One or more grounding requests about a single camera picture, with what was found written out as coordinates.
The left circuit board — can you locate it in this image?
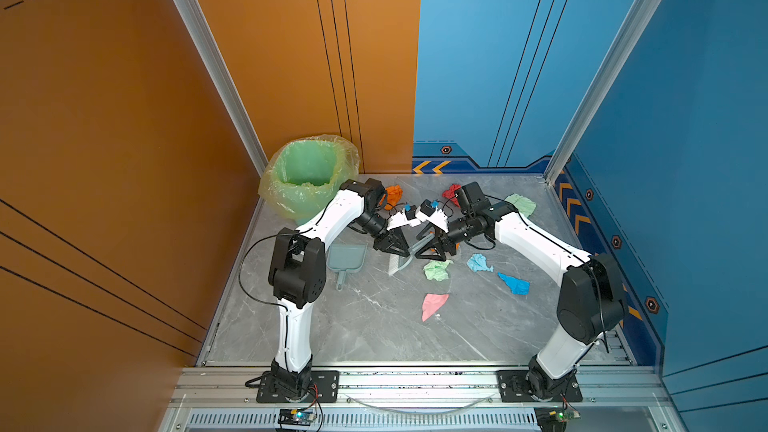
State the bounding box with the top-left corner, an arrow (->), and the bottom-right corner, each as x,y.
276,408 -> 321,431

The left aluminium corner post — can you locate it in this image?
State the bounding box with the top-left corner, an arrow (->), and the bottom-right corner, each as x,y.
172,0 -> 268,175

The blue paper scrap right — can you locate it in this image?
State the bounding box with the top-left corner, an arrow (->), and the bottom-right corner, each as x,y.
497,273 -> 530,296

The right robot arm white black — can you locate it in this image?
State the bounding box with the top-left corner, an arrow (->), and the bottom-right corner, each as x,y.
415,182 -> 629,401

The red paper scrap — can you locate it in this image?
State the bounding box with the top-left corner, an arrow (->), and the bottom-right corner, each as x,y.
442,184 -> 461,207

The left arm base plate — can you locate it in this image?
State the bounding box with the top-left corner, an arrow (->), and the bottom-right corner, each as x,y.
256,369 -> 340,404

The yellow plastic bin liner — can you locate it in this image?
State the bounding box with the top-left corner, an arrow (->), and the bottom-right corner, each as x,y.
258,134 -> 361,224

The right circuit board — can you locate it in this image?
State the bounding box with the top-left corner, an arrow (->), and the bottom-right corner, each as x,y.
534,408 -> 581,432

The grey-blue dustpan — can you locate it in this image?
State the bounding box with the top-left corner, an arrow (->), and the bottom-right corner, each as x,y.
327,244 -> 367,291

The right aluminium corner post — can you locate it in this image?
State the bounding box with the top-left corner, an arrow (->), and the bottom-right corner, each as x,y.
543,0 -> 663,186

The circuit board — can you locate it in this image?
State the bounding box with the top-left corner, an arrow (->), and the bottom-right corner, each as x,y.
534,408 -> 581,432
276,408 -> 321,431

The pink paper scrap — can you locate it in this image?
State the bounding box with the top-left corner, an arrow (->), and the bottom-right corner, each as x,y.
421,293 -> 450,322

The light green paper scrap near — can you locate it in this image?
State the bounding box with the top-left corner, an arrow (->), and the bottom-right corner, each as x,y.
423,260 -> 453,282

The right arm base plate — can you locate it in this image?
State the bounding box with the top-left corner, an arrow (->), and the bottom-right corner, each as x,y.
496,370 -> 583,403

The aluminium corner post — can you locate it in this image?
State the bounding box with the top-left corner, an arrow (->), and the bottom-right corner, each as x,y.
543,0 -> 663,186
172,0 -> 268,175

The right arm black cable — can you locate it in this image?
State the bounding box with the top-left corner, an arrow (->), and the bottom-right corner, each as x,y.
440,191 -> 595,313

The light green paper scrap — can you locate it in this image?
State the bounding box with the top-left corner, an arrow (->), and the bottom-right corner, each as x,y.
423,260 -> 453,282
505,194 -> 537,218

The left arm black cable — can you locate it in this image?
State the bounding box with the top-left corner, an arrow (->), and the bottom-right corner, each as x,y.
238,191 -> 343,367

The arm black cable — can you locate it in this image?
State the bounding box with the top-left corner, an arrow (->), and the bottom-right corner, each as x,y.
440,191 -> 595,313
238,191 -> 343,367

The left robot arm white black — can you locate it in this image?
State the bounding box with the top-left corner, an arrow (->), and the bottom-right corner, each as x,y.
268,178 -> 409,391

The green trash bin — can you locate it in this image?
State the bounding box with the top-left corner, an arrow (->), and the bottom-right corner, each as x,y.
274,139 -> 344,186

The orange paper scrap far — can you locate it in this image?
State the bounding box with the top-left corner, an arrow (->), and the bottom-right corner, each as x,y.
385,185 -> 403,211

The light green paper scrap far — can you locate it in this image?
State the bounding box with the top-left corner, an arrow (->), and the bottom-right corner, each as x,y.
505,194 -> 537,218

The aluminium mounting rail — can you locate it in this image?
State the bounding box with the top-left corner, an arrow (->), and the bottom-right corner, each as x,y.
159,363 -> 686,431

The light blue paper scrap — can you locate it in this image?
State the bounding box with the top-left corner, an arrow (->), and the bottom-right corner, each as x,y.
467,253 -> 494,273

